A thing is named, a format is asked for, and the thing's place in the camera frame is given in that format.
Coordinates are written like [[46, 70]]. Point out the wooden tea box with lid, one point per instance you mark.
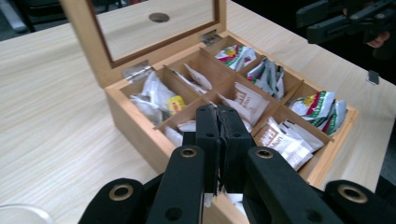
[[134, 127]]

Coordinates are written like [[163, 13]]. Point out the white brown printed sachet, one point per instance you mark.
[[253, 104], [280, 146]]

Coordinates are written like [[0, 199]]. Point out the plain white sachet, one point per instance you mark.
[[199, 77], [306, 135], [183, 127], [191, 85]]

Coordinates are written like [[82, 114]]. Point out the bunch of grey green sachets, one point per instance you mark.
[[267, 77]]

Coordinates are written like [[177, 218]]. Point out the dark chair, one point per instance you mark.
[[40, 12]]

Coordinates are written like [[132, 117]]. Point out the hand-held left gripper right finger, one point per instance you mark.
[[235, 137]]

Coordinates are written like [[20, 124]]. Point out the small dark clip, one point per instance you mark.
[[374, 77]]

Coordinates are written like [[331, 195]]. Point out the white round object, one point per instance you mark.
[[21, 216]]

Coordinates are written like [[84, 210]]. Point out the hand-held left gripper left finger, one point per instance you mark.
[[209, 130]]

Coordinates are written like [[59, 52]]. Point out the white tea bags yellow tag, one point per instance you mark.
[[155, 96]]

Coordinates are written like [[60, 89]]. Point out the green red white sachet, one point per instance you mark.
[[314, 105], [236, 56], [337, 118]]

